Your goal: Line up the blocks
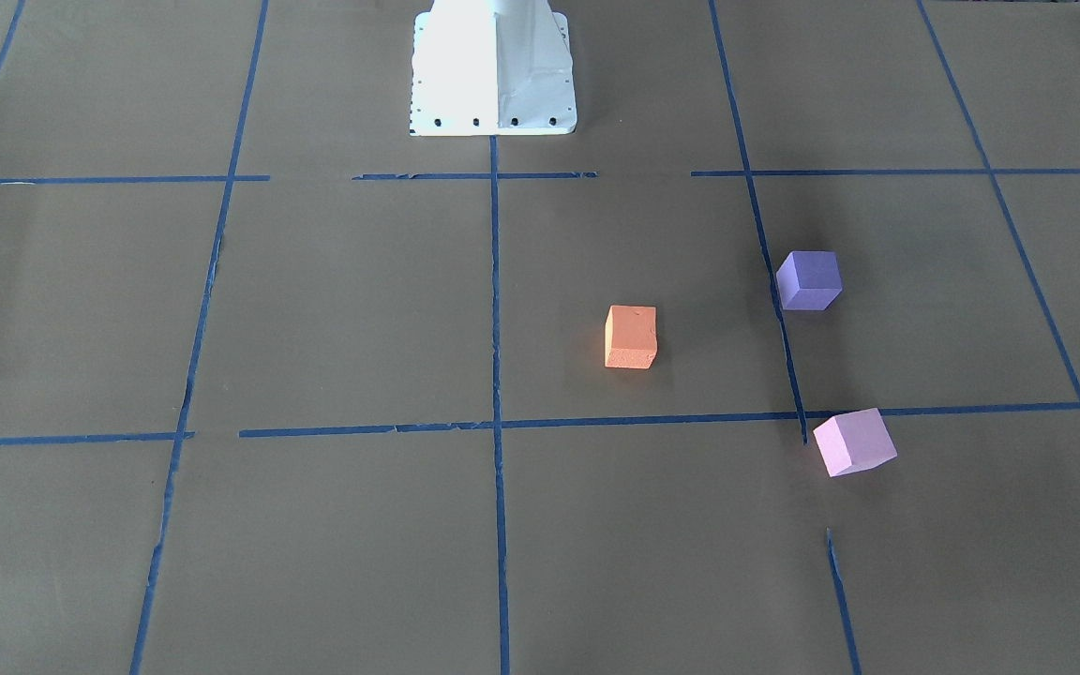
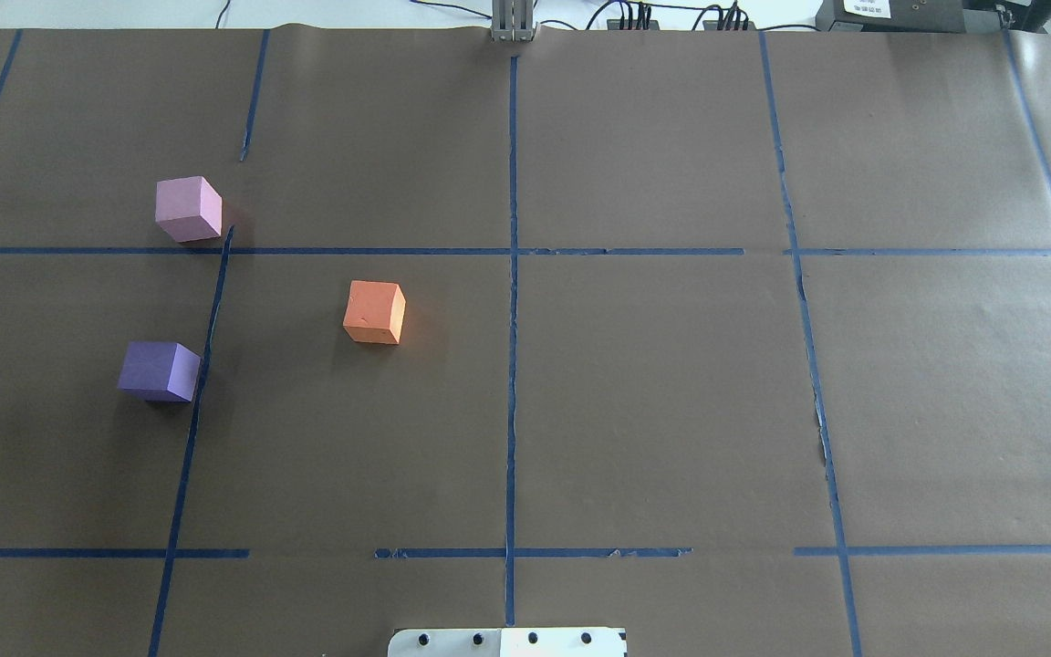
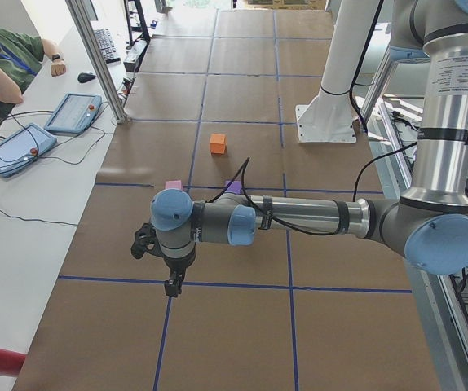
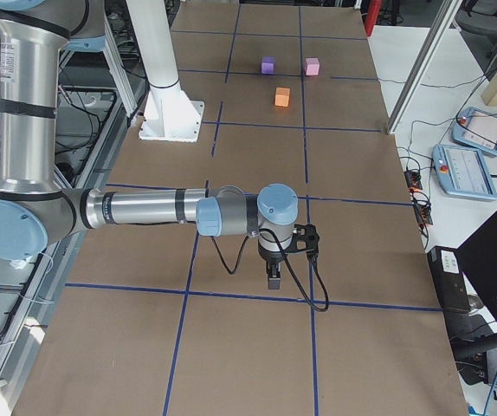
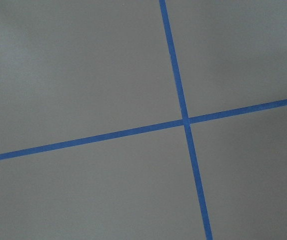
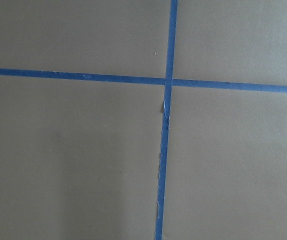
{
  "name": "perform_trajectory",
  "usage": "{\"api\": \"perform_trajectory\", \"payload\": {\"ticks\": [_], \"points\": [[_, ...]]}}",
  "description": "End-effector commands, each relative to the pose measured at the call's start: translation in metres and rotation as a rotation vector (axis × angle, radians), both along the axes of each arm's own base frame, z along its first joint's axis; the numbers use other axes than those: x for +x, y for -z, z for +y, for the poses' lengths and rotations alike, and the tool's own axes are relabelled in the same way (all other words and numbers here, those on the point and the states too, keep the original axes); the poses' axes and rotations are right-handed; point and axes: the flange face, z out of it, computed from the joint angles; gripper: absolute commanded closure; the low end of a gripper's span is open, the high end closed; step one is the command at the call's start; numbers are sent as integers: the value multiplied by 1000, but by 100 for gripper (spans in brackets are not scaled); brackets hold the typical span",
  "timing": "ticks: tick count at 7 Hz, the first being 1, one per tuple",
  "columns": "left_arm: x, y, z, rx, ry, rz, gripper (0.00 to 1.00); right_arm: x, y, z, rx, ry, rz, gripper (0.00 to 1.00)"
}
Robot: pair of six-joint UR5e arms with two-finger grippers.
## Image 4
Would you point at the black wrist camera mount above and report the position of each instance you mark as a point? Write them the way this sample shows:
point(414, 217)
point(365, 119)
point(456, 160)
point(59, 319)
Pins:
point(305, 238)

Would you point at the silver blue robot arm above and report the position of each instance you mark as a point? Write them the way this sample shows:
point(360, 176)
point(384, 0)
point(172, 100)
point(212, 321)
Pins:
point(35, 212)

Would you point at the lower teach pendant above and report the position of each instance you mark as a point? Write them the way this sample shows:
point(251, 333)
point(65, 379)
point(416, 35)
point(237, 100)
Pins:
point(462, 172)

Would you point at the white pedestal column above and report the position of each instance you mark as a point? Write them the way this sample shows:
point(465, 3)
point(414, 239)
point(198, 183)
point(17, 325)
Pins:
point(169, 113)

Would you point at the aluminium frame post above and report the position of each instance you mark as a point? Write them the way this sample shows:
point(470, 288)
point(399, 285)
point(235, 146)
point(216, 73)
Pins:
point(442, 21)

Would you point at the purple foam cube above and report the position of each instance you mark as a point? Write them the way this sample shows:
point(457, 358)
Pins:
point(267, 65)

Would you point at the brown paper table cover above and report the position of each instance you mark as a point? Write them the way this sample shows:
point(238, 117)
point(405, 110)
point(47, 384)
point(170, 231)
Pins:
point(156, 320)

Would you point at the orange foam cube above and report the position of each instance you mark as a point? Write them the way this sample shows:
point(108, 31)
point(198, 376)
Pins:
point(282, 97)

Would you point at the upper teach pendant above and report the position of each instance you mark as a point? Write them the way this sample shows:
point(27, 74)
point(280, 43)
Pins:
point(476, 128)

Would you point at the black computer box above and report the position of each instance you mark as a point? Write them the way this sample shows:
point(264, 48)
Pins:
point(448, 280)

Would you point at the teach pendant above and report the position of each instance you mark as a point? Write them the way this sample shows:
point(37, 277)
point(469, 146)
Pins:
point(476, 128)
point(462, 172)

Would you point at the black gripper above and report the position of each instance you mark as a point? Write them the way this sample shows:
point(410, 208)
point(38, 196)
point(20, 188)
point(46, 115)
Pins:
point(272, 258)

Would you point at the orange black connector strip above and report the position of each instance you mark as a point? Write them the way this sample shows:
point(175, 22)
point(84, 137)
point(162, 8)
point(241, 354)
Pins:
point(420, 200)

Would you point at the pink foam cube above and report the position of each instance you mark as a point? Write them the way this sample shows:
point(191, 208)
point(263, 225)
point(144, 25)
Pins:
point(312, 66)

